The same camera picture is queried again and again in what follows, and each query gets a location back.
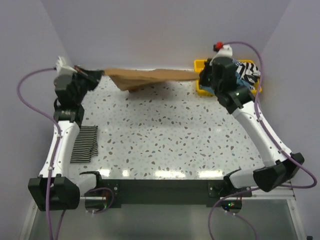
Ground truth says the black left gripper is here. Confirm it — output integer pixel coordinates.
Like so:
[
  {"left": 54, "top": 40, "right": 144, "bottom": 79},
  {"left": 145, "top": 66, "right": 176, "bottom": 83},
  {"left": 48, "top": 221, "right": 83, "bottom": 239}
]
[{"left": 71, "top": 66, "right": 104, "bottom": 104}]

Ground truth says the tan tank top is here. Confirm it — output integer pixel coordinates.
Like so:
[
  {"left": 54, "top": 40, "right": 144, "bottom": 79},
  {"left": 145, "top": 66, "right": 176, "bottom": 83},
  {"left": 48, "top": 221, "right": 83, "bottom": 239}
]
[{"left": 103, "top": 68, "right": 200, "bottom": 92}]

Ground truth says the black white striped tank top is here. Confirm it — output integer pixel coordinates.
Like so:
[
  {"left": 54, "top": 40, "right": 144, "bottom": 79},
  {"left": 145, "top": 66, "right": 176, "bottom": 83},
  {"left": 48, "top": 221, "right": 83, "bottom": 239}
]
[{"left": 70, "top": 125, "right": 99, "bottom": 164}]

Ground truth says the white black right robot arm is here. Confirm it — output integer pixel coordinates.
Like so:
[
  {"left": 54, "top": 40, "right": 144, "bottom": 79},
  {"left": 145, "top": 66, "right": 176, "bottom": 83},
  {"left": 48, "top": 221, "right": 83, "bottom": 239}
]
[{"left": 199, "top": 56, "right": 305, "bottom": 197}]

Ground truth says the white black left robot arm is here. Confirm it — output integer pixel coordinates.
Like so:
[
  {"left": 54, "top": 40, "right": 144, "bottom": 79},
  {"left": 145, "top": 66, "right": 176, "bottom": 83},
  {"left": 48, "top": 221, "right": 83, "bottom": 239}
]
[{"left": 28, "top": 66, "right": 104, "bottom": 212}]

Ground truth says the blue tank top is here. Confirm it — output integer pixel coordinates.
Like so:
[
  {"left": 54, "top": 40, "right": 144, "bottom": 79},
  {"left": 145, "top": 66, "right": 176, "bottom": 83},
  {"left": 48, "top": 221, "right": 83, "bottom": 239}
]
[{"left": 198, "top": 78, "right": 251, "bottom": 94}]

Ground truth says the navy white striped tank top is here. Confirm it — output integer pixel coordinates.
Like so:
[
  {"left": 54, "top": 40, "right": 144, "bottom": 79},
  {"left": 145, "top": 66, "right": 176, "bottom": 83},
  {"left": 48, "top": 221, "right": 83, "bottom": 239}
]
[{"left": 232, "top": 58, "right": 261, "bottom": 91}]

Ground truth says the yellow plastic bin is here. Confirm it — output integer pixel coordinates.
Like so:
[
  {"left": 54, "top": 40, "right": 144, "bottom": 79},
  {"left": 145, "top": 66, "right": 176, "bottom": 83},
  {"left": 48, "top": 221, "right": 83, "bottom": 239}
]
[{"left": 193, "top": 58, "right": 263, "bottom": 98}]

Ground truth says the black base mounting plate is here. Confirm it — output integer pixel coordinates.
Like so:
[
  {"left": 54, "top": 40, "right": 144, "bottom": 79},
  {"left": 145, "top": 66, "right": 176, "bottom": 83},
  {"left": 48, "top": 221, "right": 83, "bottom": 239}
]
[{"left": 85, "top": 179, "right": 249, "bottom": 208}]

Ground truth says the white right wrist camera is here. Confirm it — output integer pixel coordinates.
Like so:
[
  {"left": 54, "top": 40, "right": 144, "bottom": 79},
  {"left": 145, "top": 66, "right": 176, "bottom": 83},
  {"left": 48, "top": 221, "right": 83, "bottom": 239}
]
[{"left": 210, "top": 41, "right": 233, "bottom": 64}]

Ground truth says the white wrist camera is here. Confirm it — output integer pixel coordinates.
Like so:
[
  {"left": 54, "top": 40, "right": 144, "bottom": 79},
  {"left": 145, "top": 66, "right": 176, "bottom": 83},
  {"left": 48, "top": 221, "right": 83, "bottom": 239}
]
[
  {"left": 210, "top": 41, "right": 233, "bottom": 64},
  {"left": 55, "top": 56, "right": 77, "bottom": 76}
]

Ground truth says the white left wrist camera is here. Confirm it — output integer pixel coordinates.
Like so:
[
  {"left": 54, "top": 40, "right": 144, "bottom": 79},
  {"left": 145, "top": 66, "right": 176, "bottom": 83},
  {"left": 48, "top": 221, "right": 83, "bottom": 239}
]
[{"left": 55, "top": 56, "right": 77, "bottom": 76}]

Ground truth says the aluminium frame rail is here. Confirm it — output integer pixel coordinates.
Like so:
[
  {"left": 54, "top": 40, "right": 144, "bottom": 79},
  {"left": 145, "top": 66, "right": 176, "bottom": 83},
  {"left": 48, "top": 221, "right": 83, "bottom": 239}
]
[{"left": 80, "top": 187, "right": 296, "bottom": 201}]

